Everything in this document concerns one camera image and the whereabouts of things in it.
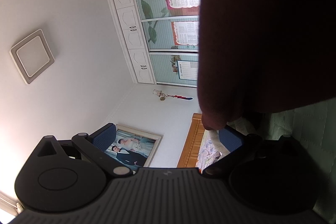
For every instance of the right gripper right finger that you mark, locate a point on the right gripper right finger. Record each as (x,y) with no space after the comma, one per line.
(241,157)

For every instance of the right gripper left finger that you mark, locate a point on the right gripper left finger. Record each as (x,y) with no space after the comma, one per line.
(93,148)

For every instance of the maroon and grey sweatshirt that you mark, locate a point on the maroon and grey sweatshirt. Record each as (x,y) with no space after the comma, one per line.
(259,57)

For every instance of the floral pillow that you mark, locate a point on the floral pillow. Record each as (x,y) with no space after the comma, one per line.
(207,154)

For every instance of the framed wedding photo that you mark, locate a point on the framed wedding photo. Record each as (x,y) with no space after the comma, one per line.
(133,148)

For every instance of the wooden headboard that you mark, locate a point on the wooden headboard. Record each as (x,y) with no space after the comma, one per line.
(189,155)

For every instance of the mint quilted bee bedspread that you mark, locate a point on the mint quilted bee bedspread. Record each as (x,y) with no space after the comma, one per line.
(314,127)

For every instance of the blue framed poster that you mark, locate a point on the blue framed poster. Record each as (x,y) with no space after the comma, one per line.
(188,70)

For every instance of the square ceiling lamp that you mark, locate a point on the square ceiling lamp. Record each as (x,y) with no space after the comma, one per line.
(32,56)

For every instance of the orange framed poster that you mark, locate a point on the orange framed poster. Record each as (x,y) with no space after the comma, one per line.
(185,33)

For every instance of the white wardrobe with sliding doors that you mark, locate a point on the white wardrobe with sliding doors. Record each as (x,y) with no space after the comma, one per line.
(146,37)

